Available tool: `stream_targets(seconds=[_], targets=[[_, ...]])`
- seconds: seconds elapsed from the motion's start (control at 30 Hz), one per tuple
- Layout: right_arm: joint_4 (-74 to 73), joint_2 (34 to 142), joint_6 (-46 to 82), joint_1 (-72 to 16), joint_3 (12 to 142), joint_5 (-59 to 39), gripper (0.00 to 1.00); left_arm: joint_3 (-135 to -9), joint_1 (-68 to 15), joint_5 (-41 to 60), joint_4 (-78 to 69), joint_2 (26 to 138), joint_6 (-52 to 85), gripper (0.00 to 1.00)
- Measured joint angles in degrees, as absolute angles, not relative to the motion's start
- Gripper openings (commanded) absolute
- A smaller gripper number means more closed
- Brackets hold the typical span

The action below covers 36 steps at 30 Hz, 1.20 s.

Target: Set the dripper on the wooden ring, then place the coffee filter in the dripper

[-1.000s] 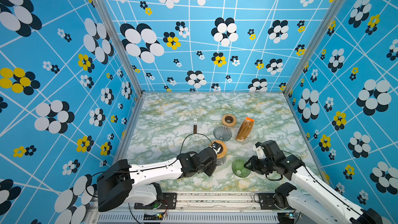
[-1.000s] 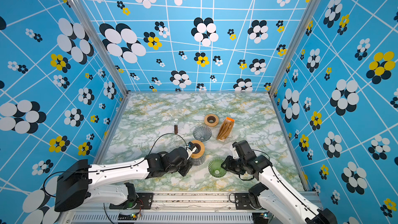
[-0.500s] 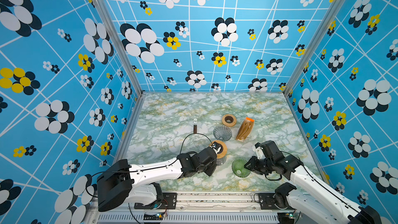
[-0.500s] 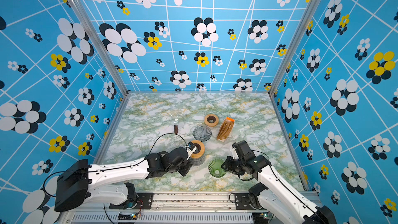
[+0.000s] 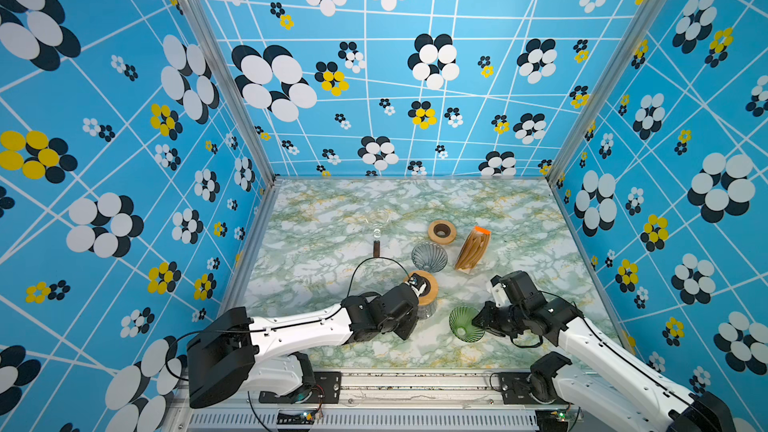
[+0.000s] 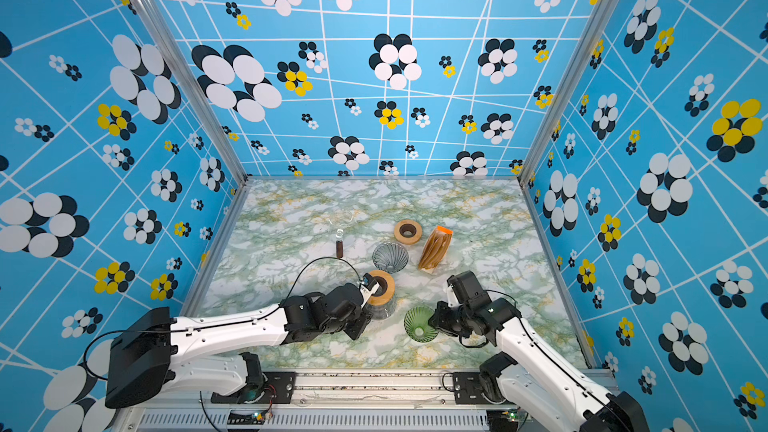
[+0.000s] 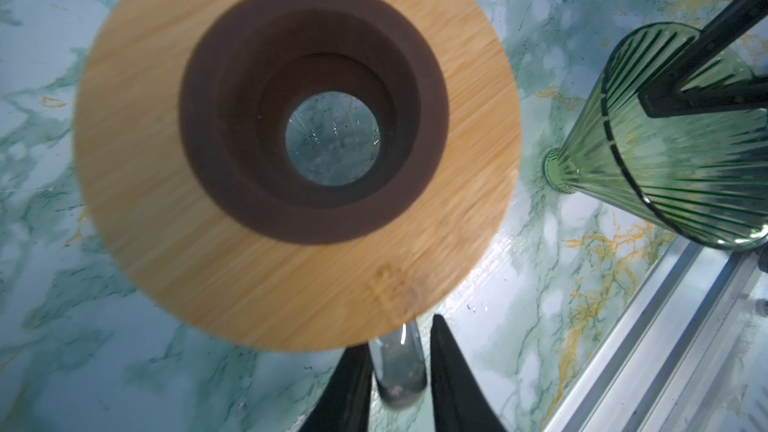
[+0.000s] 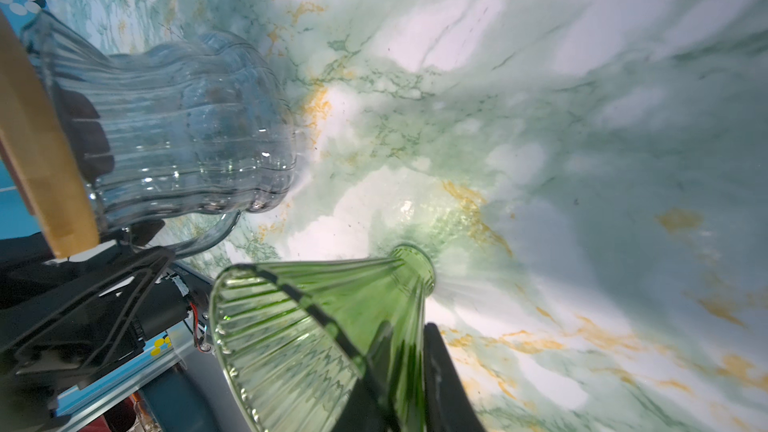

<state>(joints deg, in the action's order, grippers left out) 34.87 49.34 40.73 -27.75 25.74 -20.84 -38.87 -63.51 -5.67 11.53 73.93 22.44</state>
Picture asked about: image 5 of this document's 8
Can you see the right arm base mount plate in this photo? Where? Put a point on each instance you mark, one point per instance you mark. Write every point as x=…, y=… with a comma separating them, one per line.
x=520, y=388

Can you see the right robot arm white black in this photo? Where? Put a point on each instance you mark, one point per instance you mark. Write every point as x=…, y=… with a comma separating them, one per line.
x=589, y=370

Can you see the aluminium front rail frame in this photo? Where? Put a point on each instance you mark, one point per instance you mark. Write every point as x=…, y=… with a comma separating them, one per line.
x=359, y=400

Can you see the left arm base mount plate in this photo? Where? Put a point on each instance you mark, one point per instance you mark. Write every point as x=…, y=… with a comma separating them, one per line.
x=324, y=388

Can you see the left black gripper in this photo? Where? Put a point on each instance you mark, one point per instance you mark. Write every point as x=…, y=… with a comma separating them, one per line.
x=411, y=326

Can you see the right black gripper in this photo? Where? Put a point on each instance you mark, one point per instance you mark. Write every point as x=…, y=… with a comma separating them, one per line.
x=487, y=319

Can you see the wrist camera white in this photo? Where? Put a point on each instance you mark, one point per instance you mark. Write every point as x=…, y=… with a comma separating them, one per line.
x=498, y=292
x=417, y=282

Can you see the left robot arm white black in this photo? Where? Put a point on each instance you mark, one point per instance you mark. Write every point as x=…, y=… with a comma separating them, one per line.
x=242, y=353

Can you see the wooden ring dripper holder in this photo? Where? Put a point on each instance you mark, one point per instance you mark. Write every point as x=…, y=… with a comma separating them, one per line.
x=431, y=290

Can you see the grey ribbed glass carafe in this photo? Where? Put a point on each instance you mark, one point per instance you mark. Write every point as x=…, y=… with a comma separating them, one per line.
x=426, y=307

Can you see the glass scoop wooden handle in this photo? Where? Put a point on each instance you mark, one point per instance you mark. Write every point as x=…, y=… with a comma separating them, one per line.
x=377, y=232

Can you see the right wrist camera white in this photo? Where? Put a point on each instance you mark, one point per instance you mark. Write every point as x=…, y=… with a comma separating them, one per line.
x=498, y=292

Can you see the green glass dripper cone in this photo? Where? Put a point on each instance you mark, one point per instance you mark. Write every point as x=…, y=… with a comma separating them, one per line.
x=461, y=324

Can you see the grey glass dripper cone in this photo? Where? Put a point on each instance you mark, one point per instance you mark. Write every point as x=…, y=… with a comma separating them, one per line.
x=429, y=257

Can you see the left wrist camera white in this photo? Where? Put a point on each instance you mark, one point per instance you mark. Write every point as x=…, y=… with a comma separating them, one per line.
x=417, y=282

